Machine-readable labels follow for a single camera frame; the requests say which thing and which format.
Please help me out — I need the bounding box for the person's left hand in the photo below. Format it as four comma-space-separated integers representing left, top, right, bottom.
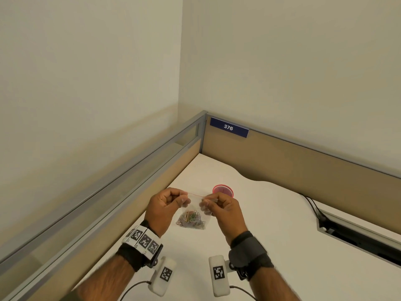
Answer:
144, 187, 191, 238

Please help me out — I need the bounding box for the person's right hand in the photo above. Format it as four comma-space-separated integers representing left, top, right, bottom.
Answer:
199, 193, 248, 247

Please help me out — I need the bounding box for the clear plastic zip bag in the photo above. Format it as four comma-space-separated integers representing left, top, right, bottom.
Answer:
175, 193, 220, 231

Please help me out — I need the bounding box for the person's right forearm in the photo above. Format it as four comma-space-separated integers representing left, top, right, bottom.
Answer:
251, 267, 302, 301

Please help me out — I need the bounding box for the person's left forearm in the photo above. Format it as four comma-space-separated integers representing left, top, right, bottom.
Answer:
73, 254, 138, 301

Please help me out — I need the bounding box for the pile of coloured paper clips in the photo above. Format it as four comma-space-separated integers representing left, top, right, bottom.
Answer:
175, 210, 207, 230

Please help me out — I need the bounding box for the red round container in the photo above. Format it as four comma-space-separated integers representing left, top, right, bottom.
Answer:
212, 184, 234, 197

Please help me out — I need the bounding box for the blue desk number sign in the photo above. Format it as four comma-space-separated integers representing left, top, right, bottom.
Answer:
209, 117, 249, 138

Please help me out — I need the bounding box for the beige desk partition panel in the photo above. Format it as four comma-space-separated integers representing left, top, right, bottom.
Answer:
200, 114, 401, 235

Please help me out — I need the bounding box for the black wrist strap with markers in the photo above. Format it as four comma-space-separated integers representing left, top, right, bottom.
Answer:
115, 220, 164, 272

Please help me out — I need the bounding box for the white wrist camera with marker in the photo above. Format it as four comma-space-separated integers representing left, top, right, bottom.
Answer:
209, 255, 231, 297
148, 256, 177, 296

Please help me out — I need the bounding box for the black camera cable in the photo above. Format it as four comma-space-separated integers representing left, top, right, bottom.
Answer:
118, 280, 153, 301
229, 285, 258, 301

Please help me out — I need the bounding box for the desk cable tray opening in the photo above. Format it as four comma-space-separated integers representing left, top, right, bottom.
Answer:
316, 210, 401, 269

